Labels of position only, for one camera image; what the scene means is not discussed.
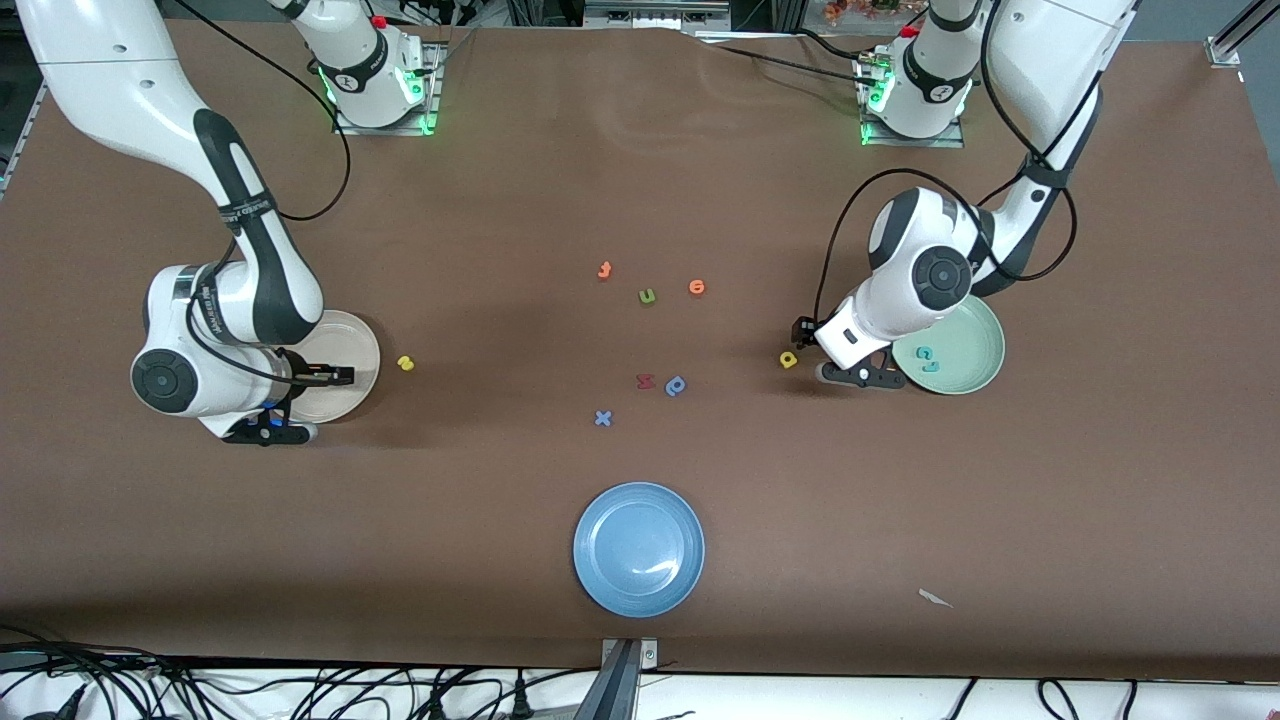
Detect beige brown plate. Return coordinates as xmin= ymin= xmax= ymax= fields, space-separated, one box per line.
xmin=290 ymin=310 xmax=382 ymax=423

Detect light green plate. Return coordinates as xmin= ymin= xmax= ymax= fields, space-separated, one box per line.
xmin=892 ymin=295 xmax=1006 ymax=396

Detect brown table cover sheet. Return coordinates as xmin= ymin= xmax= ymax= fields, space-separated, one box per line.
xmin=0 ymin=15 xmax=1280 ymax=683

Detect blue plate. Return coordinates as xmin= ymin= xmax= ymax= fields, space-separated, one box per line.
xmin=573 ymin=482 xmax=706 ymax=619

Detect orange dried flowers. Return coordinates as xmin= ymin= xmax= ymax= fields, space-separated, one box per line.
xmin=823 ymin=0 xmax=931 ymax=26

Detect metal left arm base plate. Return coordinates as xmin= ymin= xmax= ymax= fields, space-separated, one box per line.
xmin=860 ymin=60 xmax=966 ymax=149

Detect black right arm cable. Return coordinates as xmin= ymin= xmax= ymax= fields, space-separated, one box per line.
xmin=170 ymin=0 xmax=352 ymax=391

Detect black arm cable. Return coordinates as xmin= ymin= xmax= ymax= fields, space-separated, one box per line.
xmin=815 ymin=0 xmax=1079 ymax=326
xmin=170 ymin=0 xmax=352 ymax=391

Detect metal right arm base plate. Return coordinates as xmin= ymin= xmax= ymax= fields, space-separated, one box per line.
xmin=332 ymin=42 xmax=444 ymax=137

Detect long black table cable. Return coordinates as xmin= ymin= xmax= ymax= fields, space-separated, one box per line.
xmin=695 ymin=40 xmax=869 ymax=86

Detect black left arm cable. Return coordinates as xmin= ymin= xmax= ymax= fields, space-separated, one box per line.
xmin=815 ymin=0 xmax=1079 ymax=326

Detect short black table cable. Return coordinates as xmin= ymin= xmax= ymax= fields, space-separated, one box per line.
xmin=795 ymin=28 xmax=873 ymax=63

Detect aluminium frame profile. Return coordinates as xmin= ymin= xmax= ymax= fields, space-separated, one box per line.
xmin=583 ymin=0 xmax=733 ymax=31

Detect black floor cable tangle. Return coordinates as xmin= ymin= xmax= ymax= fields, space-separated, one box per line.
xmin=0 ymin=625 xmax=601 ymax=720

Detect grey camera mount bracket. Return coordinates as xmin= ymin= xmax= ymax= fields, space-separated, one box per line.
xmin=575 ymin=638 xmax=659 ymax=720

